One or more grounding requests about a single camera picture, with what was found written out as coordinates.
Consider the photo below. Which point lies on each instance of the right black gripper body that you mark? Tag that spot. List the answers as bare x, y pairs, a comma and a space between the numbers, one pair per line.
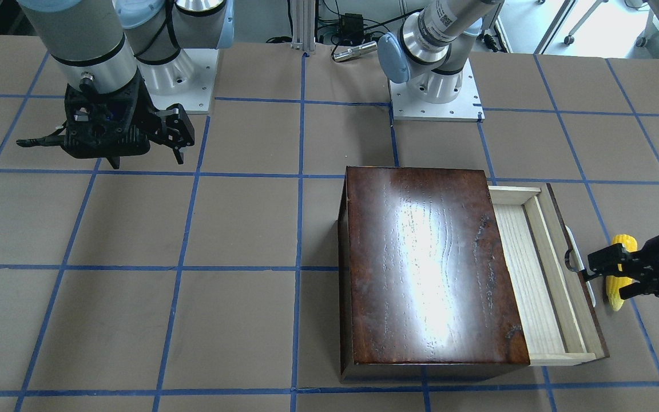
147, 110

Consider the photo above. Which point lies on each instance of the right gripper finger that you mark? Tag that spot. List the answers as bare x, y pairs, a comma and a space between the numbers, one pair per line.
54, 139
175, 130

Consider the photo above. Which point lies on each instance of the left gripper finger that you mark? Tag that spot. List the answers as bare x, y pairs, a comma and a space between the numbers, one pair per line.
614, 260
638, 289

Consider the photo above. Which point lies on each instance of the yellow corn cob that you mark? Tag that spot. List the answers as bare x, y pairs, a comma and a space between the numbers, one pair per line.
613, 284

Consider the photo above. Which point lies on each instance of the light wood drawer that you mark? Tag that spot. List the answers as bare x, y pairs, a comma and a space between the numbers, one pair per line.
557, 308

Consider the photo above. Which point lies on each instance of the dark wooden drawer box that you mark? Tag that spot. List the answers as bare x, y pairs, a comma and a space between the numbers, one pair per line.
424, 288

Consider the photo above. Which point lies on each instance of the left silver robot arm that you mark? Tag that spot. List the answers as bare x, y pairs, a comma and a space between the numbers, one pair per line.
422, 45

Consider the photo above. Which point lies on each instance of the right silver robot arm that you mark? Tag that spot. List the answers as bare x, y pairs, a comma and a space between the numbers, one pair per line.
135, 70

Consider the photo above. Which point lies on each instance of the silver cylinder tool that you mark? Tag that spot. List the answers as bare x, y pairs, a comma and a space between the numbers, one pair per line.
354, 52

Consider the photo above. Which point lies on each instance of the black electronics box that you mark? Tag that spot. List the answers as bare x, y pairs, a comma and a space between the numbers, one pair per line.
350, 25

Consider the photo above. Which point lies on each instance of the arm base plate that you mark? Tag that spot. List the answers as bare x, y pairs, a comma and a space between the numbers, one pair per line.
188, 80
439, 98

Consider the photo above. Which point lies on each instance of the aluminium frame post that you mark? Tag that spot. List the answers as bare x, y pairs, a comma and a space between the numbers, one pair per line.
303, 26

